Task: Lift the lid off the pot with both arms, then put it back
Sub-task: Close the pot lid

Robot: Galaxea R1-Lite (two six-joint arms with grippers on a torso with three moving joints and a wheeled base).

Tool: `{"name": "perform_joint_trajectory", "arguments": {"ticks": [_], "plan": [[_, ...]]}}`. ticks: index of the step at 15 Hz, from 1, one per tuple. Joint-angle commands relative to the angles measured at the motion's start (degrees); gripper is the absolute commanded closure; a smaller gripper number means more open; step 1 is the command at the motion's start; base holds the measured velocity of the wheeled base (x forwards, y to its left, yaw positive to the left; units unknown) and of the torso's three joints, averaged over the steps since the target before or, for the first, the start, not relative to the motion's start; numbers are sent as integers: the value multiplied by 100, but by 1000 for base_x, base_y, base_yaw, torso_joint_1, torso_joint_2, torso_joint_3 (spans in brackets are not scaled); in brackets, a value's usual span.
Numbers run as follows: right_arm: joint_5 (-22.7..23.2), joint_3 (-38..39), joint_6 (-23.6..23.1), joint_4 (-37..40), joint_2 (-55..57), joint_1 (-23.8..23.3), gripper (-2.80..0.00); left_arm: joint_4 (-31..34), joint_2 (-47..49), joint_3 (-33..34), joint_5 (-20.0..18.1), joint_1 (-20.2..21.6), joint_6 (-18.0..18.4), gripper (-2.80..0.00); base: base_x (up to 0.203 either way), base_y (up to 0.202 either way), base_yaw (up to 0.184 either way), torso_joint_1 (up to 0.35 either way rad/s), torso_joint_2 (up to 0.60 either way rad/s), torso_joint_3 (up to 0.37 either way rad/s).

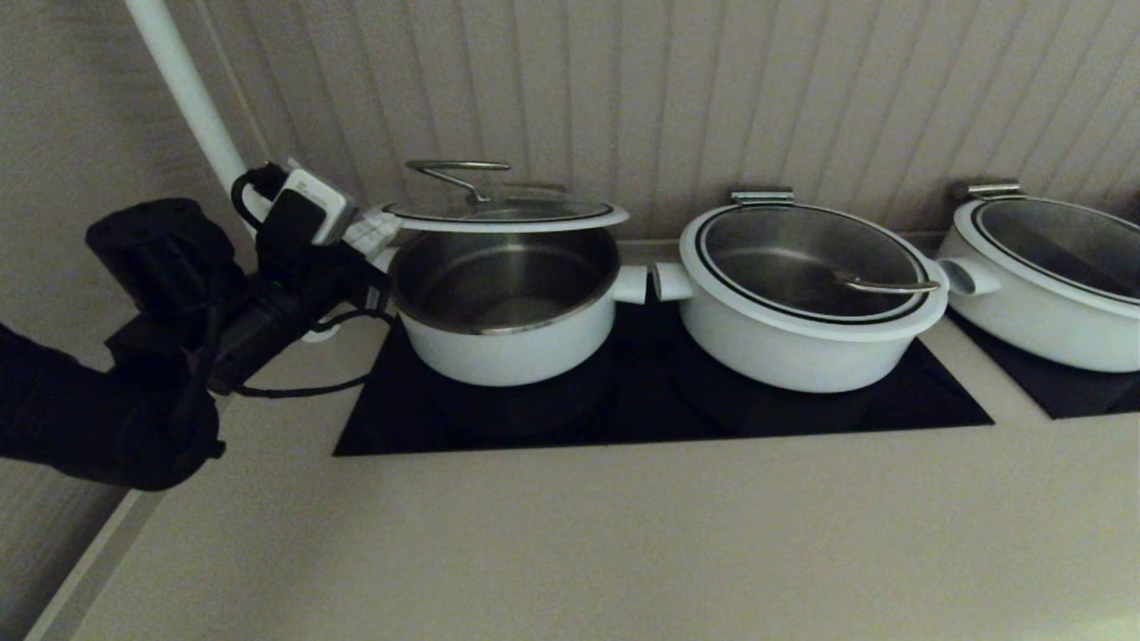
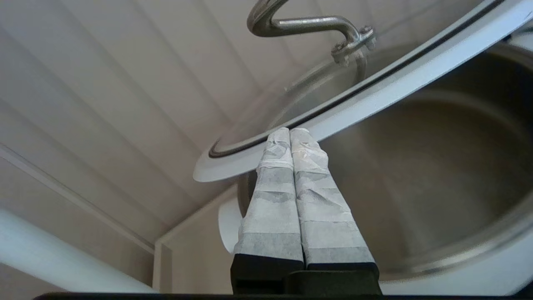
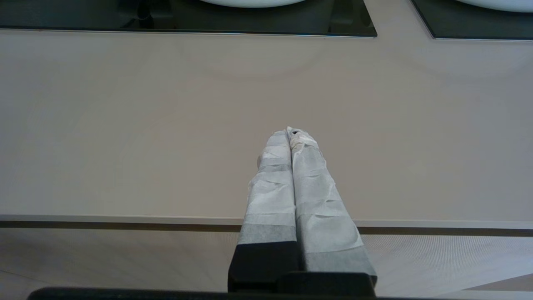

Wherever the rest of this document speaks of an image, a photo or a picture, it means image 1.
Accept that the glass lid with white rim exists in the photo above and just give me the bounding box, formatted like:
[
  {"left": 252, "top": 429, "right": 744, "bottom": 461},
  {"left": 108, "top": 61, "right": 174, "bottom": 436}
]
[
  {"left": 957, "top": 181, "right": 1140, "bottom": 319},
  {"left": 679, "top": 187, "right": 952, "bottom": 345},
  {"left": 383, "top": 159, "right": 631, "bottom": 235}
]

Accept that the white steel-lined pot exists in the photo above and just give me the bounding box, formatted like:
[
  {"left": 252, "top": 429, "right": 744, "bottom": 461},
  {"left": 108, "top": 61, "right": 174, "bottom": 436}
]
[
  {"left": 369, "top": 226, "right": 649, "bottom": 388},
  {"left": 938, "top": 223, "right": 1140, "bottom": 374},
  {"left": 652, "top": 260, "right": 947, "bottom": 394}
]

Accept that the white round pipe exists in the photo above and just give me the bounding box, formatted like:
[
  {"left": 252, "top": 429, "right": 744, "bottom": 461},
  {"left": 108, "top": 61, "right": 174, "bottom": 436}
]
[{"left": 125, "top": 0, "right": 341, "bottom": 345}]

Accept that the large black glass cooktop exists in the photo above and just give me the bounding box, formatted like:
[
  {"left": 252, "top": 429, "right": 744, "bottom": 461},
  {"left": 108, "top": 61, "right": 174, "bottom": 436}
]
[{"left": 332, "top": 292, "right": 996, "bottom": 458}]

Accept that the small black glass cooktop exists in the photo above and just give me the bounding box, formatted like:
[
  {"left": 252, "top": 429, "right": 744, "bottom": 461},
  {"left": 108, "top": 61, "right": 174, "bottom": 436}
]
[{"left": 947, "top": 307, "right": 1140, "bottom": 420}]

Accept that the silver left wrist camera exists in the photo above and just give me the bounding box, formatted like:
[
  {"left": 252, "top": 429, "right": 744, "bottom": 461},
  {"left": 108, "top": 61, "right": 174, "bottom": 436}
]
[{"left": 258, "top": 167, "right": 361, "bottom": 247}]

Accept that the long black left arm cable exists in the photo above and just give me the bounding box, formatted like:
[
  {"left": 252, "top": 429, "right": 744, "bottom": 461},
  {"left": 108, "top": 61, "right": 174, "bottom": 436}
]
[{"left": 233, "top": 307, "right": 397, "bottom": 399}]

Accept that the short black camera cable loop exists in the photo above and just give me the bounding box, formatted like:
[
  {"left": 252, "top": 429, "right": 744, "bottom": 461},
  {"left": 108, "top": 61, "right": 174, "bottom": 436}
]
[{"left": 231, "top": 163, "right": 288, "bottom": 232}]

